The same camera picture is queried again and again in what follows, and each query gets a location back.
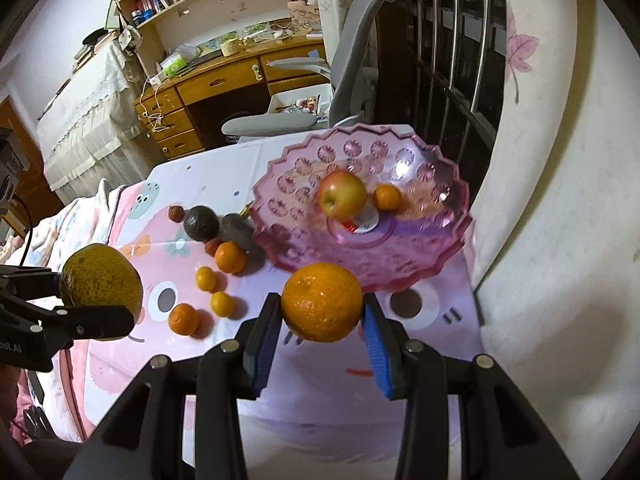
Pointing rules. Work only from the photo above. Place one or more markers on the metal window grille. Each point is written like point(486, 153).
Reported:
point(450, 60)

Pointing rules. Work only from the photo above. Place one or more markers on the cream mug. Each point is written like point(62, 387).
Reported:
point(230, 48)

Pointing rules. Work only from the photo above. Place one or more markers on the white lace cloth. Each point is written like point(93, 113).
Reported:
point(85, 120)

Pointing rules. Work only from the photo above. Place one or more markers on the grey office chair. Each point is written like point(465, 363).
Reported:
point(350, 60)

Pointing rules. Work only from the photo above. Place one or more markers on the dark round avocado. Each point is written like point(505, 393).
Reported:
point(200, 222)

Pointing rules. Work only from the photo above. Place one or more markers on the red-yellow apple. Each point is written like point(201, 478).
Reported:
point(342, 195)

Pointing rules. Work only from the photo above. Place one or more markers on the wooden bookshelf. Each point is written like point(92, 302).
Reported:
point(210, 5)

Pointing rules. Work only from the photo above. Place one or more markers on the small yellow kumquat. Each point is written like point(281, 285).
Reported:
point(205, 278)
point(221, 304)

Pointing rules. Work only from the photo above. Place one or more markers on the yellow-green spotted citrus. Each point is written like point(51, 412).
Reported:
point(100, 282)

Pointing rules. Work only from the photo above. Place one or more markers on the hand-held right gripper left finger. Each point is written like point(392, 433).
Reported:
point(260, 360)

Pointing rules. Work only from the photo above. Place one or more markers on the medium orange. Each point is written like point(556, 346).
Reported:
point(231, 257)
point(182, 319)

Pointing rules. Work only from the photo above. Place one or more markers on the white floral curtain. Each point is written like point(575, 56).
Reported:
point(335, 10)

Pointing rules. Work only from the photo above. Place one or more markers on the large orange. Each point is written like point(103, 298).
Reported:
point(322, 302)

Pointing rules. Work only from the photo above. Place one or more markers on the white storage box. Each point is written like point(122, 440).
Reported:
point(295, 102)

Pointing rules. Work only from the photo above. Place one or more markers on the pink glass plate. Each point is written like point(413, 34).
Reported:
point(400, 240)

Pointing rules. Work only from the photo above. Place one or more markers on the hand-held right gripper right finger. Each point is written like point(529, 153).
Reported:
point(377, 355)

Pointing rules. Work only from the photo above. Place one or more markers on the green tissue box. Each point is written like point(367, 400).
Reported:
point(174, 66)

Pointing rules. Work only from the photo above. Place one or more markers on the wooden desk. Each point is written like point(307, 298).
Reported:
point(220, 80)

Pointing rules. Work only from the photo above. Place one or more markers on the dark oval avocado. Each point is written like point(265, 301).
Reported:
point(237, 230)

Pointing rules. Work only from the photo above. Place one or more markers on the round red-white sticker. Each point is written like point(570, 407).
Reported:
point(365, 220)

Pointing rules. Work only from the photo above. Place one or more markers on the small orange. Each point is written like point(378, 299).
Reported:
point(388, 197)

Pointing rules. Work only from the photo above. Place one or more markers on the red lychee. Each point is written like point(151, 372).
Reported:
point(212, 247)
point(175, 212)

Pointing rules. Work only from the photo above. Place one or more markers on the white curtain pink leaves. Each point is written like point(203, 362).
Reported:
point(550, 210)

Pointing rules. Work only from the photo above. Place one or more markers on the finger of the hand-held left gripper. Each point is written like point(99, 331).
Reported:
point(30, 280)
point(90, 320)

